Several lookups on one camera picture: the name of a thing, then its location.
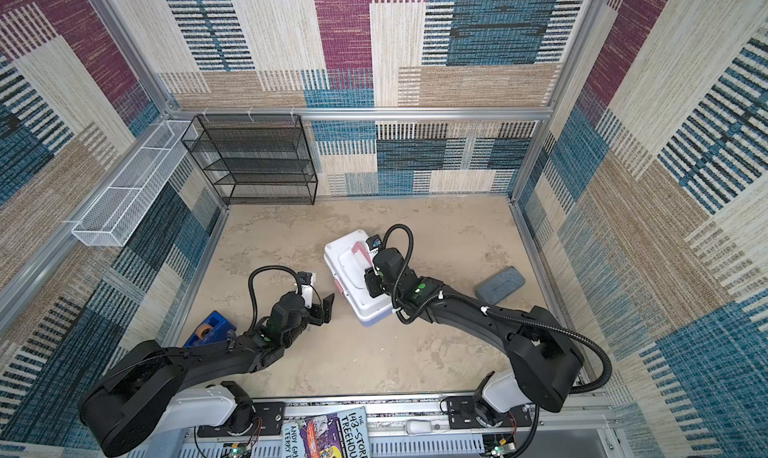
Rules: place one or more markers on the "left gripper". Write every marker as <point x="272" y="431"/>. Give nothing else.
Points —
<point x="316" y="310"/>

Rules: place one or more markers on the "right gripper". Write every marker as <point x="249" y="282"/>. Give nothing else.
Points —
<point x="371" y="280"/>

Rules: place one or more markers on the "white and blue toolbox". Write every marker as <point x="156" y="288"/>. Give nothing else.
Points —
<point x="350" y="260"/>

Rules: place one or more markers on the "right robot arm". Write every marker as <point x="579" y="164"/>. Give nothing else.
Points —
<point x="548" y="362"/>

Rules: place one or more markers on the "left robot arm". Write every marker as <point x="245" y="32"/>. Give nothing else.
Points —
<point x="126" y="405"/>

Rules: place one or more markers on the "blue tape dispenser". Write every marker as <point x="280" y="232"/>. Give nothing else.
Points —
<point x="215" y="328"/>

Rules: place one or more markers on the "grey sponge block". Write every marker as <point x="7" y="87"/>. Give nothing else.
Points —
<point x="501" y="285"/>

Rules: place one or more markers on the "colourful treehouse book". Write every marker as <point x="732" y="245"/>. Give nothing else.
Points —
<point x="342" y="434"/>

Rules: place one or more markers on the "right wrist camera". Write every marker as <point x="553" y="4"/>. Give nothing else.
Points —
<point x="373" y="244"/>

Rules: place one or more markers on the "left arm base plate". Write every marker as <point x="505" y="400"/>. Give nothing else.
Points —
<point x="263" y="419"/>

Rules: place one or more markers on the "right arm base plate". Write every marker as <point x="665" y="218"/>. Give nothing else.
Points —
<point x="466" y="412"/>

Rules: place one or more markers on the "black wire mesh shelf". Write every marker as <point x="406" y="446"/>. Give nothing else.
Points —
<point x="254" y="159"/>

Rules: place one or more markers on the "white wire mesh basket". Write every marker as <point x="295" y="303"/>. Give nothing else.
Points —
<point x="114" y="217"/>

